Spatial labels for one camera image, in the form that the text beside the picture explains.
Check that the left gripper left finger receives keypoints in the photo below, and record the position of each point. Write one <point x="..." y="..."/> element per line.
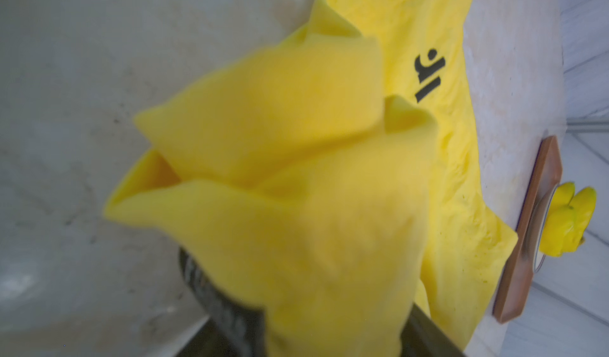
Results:
<point x="231" y="330"/>

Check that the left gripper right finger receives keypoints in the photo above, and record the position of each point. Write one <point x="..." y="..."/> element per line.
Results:
<point x="420" y="337"/>

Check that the yellow shorts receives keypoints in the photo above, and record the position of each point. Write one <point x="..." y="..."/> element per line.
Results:
<point x="332" y="181"/>

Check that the brown wooden tray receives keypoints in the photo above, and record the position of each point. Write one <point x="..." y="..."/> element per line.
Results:
<point x="516" y="280"/>

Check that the white patterned plate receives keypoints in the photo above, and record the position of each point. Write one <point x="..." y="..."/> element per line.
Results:
<point x="535" y="230"/>

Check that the yellow banana bunch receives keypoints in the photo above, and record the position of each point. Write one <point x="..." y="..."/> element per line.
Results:
<point x="568" y="218"/>

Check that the right aluminium corner post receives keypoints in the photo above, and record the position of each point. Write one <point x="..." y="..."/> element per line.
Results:
<point x="588" y="125"/>

